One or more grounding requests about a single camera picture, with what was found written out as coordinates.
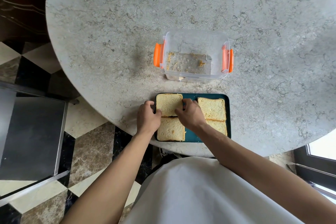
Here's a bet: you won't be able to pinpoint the dark window frame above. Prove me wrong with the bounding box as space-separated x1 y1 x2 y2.
287 127 336 204

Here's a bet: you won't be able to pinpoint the person's right forearm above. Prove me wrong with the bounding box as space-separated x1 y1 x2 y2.
194 124 336 224

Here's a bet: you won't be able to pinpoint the person's white shirt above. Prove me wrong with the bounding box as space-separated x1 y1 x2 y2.
123 156 305 224

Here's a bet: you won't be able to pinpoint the dark metal stool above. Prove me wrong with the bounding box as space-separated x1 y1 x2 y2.
0 81 80 202

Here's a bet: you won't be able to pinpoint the teal rectangular tray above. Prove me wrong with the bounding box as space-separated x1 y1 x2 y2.
153 92 232 143

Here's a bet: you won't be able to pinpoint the person's left forearm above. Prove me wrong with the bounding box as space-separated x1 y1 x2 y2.
60 130 156 224

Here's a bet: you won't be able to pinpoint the white bread slice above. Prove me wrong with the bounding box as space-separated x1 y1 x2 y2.
157 117 186 142
155 93 184 117
206 120 228 137
197 97 227 121

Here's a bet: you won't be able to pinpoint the person's left hand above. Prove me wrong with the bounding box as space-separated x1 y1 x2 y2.
136 100 162 134

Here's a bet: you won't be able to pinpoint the person's right hand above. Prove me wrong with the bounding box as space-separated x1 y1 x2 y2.
174 98 208 133

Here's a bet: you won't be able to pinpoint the bread crumbs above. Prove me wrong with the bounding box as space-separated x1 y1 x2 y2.
166 52 206 73

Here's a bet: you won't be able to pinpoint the dark wooden cabinet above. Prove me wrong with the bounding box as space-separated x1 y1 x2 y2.
0 0 51 44

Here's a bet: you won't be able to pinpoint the clear container with orange clips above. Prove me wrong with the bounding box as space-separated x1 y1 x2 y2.
153 29 234 83

